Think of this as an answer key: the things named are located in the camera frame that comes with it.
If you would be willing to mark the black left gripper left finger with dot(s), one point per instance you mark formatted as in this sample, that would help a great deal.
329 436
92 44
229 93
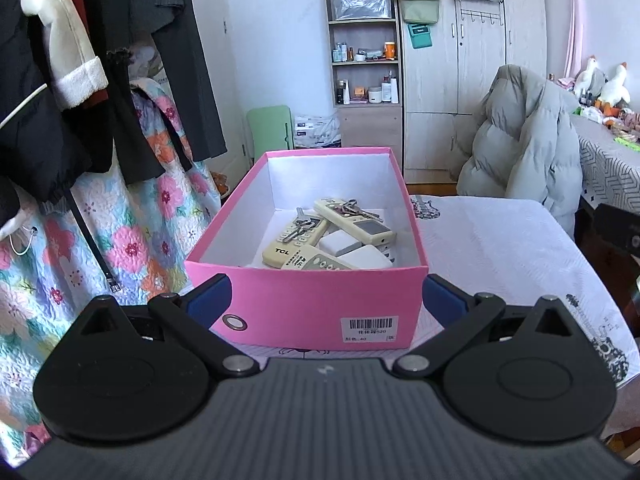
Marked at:
127 374

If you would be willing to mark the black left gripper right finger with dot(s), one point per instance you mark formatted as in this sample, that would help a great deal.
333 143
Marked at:
520 374

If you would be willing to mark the pink cardboard shoe box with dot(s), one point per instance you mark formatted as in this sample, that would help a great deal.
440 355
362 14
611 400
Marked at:
315 310

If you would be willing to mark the white printed table cloth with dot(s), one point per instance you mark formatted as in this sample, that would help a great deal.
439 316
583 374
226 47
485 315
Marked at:
516 250

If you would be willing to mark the floral quilted blanket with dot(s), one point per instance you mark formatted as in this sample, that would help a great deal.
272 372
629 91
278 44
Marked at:
143 232

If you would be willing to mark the white rectangular box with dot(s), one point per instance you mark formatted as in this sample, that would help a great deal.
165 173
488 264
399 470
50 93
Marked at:
366 257

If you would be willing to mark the cream remote with screen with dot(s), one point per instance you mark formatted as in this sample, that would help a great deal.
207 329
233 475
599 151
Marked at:
368 231

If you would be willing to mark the cream remote front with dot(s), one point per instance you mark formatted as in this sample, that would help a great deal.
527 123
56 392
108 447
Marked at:
310 258

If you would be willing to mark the patterned grey bed sheet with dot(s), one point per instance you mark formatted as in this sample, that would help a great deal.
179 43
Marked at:
610 170

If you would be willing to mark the white power adapter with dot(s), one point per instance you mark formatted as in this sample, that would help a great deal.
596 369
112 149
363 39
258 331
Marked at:
338 243

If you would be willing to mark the cream TCL remote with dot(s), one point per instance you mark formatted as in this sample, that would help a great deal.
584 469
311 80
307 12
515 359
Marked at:
277 252

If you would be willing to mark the grey puffer jacket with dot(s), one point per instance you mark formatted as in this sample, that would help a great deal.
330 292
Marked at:
521 143

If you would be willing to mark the key bunch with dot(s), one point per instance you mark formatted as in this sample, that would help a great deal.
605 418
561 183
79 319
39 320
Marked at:
350 208

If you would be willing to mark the white fleece cuff garment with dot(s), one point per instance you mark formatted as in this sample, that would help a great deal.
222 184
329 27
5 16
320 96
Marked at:
75 87

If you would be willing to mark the white goose plush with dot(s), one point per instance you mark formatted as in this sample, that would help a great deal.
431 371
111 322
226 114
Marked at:
615 90

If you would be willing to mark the pack of white packages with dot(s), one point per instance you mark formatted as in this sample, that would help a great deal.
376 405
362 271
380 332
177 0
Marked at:
316 131

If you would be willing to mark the white jar on shelf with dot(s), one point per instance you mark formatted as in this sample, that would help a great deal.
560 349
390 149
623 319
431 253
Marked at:
375 95

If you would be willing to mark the orange bottle on shelf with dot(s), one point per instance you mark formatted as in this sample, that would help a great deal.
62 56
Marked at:
390 50

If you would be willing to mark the dark hanging garment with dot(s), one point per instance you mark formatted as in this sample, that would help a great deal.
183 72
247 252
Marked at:
44 149

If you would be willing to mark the light wood wardrobe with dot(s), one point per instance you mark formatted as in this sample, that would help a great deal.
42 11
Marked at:
444 84

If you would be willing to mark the wooden shelf cabinet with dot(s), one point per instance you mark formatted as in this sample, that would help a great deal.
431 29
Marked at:
358 30

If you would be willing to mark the teal wall organizer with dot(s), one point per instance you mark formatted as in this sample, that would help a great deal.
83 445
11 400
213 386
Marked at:
420 36

